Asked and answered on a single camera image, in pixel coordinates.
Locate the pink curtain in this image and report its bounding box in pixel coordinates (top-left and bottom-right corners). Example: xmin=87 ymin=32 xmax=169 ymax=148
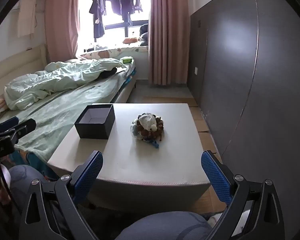
xmin=148 ymin=0 xmax=192 ymax=86
xmin=45 ymin=0 xmax=81 ymax=63

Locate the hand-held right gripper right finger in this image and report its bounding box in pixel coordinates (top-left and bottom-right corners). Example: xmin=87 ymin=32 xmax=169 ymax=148
xmin=201 ymin=151 xmax=287 ymax=240

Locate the white fluffy cloth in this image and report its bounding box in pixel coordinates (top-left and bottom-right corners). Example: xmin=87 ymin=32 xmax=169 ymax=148
xmin=211 ymin=211 xmax=229 ymax=228

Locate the printed window seat cushion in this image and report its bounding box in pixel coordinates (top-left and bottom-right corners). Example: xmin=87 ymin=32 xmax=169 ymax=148
xmin=80 ymin=45 xmax=149 ymax=61

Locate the beige hanging cloth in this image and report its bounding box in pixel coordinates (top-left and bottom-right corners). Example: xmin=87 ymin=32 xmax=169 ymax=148
xmin=17 ymin=0 xmax=38 ymax=38

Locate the person's leg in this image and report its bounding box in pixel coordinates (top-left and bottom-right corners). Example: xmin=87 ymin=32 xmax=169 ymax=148
xmin=8 ymin=164 xmax=56 ymax=222
xmin=114 ymin=211 xmax=213 ymax=240

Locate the black window frame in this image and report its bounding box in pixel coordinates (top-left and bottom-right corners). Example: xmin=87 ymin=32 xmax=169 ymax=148
xmin=104 ymin=19 xmax=149 ymax=38

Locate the dark cushion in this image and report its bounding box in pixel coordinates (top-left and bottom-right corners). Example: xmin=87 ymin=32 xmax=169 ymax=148
xmin=139 ymin=23 xmax=149 ymax=47

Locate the teal patterned mattress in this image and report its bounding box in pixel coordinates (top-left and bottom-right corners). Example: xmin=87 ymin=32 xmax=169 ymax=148
xmin=9 ymin=65 xmax=137 ymax=180

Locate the black jewelry box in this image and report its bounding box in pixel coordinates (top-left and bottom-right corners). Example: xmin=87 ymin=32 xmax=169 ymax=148
xmin=74 ymin=104 xmax=115 ymax=140

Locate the pile of jewelry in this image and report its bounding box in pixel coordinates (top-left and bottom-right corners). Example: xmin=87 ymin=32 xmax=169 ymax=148
xmin=130 ymin=112 xmax=165 ymax=149

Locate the person's right leg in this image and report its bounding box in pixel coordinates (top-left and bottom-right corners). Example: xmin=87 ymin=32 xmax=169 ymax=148
xmin=114 ymin=211 xmax=213 ymax=240

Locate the beige upholstered bed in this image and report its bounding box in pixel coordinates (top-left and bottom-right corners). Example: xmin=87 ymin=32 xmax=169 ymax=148
xmin=0 ymin=44 xmax=137 ymax=170

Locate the row of hanging dark clothes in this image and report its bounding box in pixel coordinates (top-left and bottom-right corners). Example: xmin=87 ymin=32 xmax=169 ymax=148
xmin=89 ymin=0 xmax=144 ymax=39

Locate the black garment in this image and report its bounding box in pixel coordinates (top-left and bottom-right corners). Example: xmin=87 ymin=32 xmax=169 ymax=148
xmin=99 ymin=67 xmax=118 ymax=79

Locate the light green bedsheet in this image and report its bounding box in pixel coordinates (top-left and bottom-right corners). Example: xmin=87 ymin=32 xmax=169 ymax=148
xmin=0 ymin=72 xmax=131 ymax=166

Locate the person's left leg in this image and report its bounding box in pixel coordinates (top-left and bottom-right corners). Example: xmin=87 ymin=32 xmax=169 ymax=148
xmin=8 ymin=164 xmax=56 ymax=222

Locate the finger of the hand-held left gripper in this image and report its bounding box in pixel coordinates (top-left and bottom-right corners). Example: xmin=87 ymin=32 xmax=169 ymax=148
xmin=5 ymin=119 xmax=37 ymax=140
xmin=0 ymin=116 xmax=20 ymax=133

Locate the light green quilt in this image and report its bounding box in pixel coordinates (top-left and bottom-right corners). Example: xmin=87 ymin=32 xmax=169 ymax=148
xmin=4 ymin=58 xmax=127 ymax=110

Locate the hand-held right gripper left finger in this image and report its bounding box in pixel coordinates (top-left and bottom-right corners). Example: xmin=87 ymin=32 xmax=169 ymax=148
xmin=20 ymin=151 xmax=104 ymax=240

